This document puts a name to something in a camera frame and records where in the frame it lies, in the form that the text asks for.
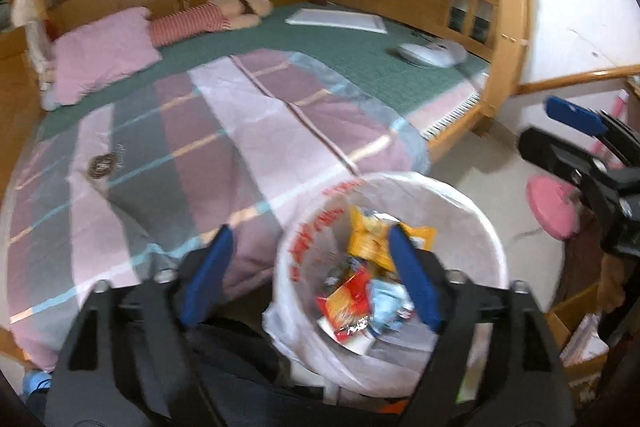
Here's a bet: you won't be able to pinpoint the white flat board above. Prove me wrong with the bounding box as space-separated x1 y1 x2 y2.
285 7 388 35

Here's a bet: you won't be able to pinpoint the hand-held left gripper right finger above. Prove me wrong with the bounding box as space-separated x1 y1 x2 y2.
387 224 576 427

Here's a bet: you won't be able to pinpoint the white handheld appliance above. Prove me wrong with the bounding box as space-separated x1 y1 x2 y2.
397 38 469 68

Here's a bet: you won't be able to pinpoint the blue slipper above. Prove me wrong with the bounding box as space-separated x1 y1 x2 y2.
22 369 51 395

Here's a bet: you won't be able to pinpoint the striped plush toy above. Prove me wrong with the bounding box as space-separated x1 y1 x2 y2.
150 0 275 48

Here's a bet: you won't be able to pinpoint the small dark wrapper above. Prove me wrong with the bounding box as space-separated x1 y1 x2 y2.
86 153 117 180

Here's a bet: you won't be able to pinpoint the green mattress pad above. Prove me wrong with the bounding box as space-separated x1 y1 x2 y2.
37 2 493 142

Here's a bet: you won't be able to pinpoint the wooden bunk ladder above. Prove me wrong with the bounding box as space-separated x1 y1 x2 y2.
465 0 538 135

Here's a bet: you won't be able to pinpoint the cardboard box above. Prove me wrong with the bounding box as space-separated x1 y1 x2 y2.
545 282 613 380

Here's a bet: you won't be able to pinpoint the dark cloth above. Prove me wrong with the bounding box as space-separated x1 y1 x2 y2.
190 319 321 408

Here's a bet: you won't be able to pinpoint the pink round stool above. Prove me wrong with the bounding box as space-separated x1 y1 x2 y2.
526 174 582 239

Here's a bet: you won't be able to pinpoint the pink pillow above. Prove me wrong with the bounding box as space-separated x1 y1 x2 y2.
40 7 162 110

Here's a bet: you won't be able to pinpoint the white bin with plastic bag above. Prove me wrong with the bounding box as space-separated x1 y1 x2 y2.
262 172 506 399

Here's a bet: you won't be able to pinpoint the white papers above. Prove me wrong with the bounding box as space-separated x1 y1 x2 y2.
560 314 608 365

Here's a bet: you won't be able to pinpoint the white hanging cloth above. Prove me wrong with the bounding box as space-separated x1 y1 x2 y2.
25 19 56 88

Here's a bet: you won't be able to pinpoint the white plastic waste basket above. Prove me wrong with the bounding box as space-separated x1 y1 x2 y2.
262 171 507 400

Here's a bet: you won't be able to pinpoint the yellow orange snack wrapper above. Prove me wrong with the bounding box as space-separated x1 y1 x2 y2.
347 206 437 273

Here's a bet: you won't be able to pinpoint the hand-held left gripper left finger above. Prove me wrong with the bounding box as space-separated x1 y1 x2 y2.
45 223 236 427

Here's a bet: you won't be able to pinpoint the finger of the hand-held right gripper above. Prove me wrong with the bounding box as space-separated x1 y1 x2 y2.
544 96 640 168
517 127 626 208

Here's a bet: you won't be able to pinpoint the white plush toy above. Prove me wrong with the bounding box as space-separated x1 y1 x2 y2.
10 0 41 28

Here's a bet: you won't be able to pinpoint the person's right hand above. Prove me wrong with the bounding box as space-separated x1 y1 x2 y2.
600 252 628 310

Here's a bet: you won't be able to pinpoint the plaid blanket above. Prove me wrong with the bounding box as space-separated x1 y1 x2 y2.
0 48 432 370

